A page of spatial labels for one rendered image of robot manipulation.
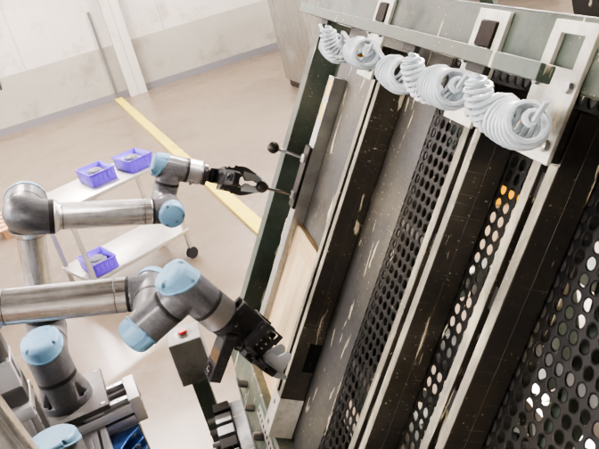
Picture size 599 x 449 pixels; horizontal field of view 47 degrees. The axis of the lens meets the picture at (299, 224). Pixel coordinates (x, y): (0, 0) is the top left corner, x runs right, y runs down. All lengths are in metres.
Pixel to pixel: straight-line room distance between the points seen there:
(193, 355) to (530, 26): 1.76
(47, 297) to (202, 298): 0.33
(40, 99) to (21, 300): 11.01
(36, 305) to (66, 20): 11.01
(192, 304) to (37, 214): 0.75
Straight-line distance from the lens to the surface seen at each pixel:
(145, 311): 1.33
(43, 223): 1.95
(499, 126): 0.90
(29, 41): 12.34
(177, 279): 1.27
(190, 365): 2.53
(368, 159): 1.67
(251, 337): 1.38
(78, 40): 12.39
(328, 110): 2.07
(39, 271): 2.14
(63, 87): 12.43
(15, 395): 1.87
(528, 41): 1.11
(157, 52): 12.58
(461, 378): 1.15
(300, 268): 2.05
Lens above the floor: 2.18
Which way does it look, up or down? 24 degrees down
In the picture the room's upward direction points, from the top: 15 degrees counter-clockwise
